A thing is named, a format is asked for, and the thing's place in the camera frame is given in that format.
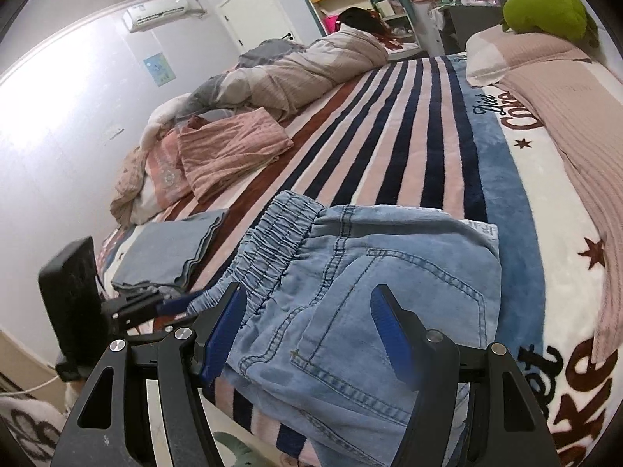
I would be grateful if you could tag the beige floral sheet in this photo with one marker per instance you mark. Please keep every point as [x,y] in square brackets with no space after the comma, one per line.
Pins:
[131,189]

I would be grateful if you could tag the grey beige quilt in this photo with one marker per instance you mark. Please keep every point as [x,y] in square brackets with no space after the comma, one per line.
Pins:
[301,73]

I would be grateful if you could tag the white small shelf cart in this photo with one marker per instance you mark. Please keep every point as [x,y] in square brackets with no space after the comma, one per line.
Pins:
[396,14]

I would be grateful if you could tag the black and white rug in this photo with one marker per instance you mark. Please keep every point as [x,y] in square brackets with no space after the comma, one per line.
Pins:
[27,428]

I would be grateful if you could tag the dark bookshelf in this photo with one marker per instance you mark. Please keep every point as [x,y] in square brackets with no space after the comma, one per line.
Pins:
[472,24]

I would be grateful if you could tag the white fluffy blanket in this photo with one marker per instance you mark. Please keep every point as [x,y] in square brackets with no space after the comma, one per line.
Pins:
[163,116]

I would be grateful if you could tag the large beige ribbed pillow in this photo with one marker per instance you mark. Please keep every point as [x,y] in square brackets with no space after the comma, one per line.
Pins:
[574,141]

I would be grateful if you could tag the blue wall poster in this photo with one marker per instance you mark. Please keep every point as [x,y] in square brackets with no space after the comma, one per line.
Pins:
[159,69]

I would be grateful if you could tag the light blue denim pants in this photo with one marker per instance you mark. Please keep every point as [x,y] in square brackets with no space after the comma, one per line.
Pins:
[350,262]

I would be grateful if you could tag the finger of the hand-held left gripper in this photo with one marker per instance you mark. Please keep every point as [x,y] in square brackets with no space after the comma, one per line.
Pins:
[155,325]
[175,302]

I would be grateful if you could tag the striped printed blanket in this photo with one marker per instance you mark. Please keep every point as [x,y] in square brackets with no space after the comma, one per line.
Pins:
[413,131]

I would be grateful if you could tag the white door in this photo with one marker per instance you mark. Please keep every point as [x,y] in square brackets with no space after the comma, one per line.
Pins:
[253,14]

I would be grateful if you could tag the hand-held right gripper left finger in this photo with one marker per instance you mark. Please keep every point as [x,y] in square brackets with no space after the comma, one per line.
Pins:
[221,335]

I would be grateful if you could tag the small beige white pillow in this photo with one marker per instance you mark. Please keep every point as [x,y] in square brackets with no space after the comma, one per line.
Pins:
[516,53]

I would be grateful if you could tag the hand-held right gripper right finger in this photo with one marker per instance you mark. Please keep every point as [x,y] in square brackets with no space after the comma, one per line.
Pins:
[392,340]

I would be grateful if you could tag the grey blue folded cloth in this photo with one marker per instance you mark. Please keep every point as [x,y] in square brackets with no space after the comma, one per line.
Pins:
[170,248]

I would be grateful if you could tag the pink folded cloth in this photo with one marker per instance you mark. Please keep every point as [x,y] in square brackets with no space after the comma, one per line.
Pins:
[228,151]

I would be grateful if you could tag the white air conditioner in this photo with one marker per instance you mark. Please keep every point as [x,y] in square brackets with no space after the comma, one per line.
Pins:
[158,12]

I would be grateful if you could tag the black and red cloth pile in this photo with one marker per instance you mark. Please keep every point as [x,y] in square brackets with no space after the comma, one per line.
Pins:
[360,22]

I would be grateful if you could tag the green plush toy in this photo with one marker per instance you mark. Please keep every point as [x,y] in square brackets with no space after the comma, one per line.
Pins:
[550,12]

